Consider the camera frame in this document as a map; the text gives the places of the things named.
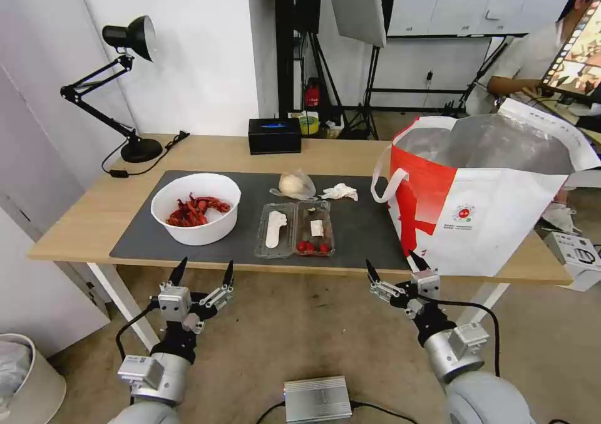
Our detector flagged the silver metal power box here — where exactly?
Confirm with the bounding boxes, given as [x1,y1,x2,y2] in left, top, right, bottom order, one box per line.
[283,375,354,423]

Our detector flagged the white cardboard box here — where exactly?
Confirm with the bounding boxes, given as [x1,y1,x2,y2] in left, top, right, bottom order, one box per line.
[544,230,601,293]

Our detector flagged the black power box cable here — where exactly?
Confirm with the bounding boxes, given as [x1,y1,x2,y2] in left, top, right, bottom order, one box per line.
[351,399,410,424]
[255,401,288,424]

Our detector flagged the black desk lamp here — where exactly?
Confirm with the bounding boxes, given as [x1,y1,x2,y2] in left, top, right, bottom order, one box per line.
[59,14,164,164]

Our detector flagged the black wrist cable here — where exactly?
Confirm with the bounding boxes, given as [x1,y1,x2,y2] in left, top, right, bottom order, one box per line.
[422,297,501,379]
[115,296,162,361]

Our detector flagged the white round bowl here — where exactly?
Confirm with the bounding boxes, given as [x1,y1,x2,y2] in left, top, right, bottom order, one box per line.
[150,172,242,246]

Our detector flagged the clear plastic clamshell container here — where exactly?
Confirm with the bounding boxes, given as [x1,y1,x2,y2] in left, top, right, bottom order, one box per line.
[254,200,337,259]

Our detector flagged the red crayfish shells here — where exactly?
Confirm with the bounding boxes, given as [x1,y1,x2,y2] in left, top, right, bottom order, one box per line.
[165,192,232,229]

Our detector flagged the grey softbox light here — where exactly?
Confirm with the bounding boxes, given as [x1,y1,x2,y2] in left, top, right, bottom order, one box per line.
[326,0,388,47]

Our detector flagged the yellow green tape roll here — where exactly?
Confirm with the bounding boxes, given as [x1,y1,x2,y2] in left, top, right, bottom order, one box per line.
[300,111,321,137]

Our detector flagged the black tissue box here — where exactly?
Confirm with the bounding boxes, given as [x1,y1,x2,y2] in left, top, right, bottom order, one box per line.
[247,117,302,156]

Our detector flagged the person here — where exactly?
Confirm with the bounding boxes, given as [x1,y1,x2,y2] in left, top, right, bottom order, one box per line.
[486,0,601,116]

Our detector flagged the red fire extinguisher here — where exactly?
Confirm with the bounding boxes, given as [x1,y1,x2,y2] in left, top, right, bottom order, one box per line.
[304,78,322,111]

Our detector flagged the screen with colourful picture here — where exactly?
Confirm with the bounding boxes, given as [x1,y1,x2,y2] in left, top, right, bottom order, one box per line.
[539,0,601,99]

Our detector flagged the white plastic strip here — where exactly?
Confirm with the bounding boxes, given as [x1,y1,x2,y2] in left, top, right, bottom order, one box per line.
[265,210,289,249]

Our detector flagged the dark grey desk mat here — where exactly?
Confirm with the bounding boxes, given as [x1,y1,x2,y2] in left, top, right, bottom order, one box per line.
[108,170,415,271]

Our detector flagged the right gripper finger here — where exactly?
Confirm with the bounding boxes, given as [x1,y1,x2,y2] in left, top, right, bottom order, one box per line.
[366,259,408,305]
[407,250,435,275]

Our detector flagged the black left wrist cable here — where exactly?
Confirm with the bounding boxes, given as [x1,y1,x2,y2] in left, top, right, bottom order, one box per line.
[115,296,162,361]

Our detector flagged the black metal rack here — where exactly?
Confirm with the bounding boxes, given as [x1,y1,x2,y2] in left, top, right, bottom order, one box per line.
[274,0,323,120]

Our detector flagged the white trash bin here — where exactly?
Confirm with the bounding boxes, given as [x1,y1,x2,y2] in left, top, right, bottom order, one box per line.
[0,333,68,424]

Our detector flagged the black tripod light stand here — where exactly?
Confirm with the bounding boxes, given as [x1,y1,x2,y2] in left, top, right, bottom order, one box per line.
[346,43,382,141]

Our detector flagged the red and white takeout bag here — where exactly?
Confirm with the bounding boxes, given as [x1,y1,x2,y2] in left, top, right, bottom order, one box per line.
[370,96,601,277]

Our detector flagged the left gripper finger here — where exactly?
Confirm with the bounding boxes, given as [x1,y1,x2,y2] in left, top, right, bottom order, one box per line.
[158,256,188,294]
[200,260,235,314]

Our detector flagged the crumpled white tissue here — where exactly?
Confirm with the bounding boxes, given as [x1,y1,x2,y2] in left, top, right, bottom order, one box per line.
[319,183,359,202]

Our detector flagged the wooden table with white legs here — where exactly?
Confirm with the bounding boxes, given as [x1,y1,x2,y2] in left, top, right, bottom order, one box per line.
[26,133,574,352]

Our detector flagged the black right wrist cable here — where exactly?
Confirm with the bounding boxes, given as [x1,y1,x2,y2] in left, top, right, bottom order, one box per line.
[422,297,501,379]

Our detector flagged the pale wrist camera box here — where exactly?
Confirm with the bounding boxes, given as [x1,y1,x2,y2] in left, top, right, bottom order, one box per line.
[157,286,193,323]
[410,271,442,299]

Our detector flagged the whiteboard with papers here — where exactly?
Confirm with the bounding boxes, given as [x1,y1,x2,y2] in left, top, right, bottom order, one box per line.
[385,0,583,38]

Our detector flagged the black lamp cable with switch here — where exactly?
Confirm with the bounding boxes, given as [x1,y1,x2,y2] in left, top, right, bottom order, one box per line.
[101,131,190,180]

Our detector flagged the clear bin liner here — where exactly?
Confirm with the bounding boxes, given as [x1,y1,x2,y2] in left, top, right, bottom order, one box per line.
[0,340,33,405]

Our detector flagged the clear bag with white lump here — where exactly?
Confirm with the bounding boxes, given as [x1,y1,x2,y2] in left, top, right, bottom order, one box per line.
[269,168,318,203]

